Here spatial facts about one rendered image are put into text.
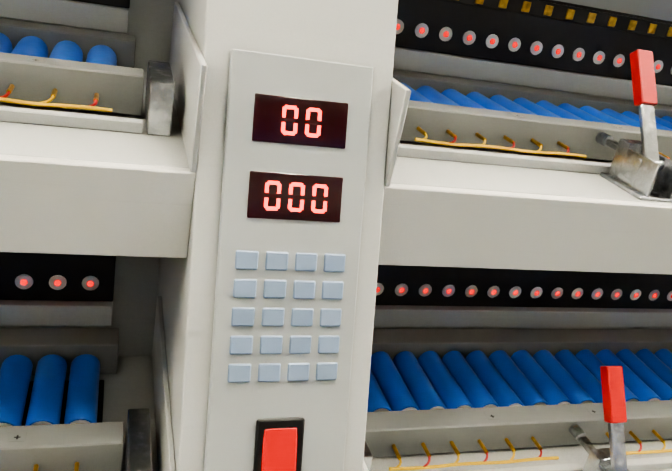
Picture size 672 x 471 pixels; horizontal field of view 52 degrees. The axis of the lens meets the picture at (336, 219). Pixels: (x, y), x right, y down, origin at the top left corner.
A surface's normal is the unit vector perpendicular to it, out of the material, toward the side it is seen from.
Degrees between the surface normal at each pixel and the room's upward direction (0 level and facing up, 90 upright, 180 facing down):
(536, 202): 111
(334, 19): 90
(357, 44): 90
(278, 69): 90
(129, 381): 21
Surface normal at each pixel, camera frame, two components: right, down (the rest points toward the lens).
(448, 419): 0.18, -0.91
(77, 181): 0.26, 0.42
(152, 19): 0.31, 0.07
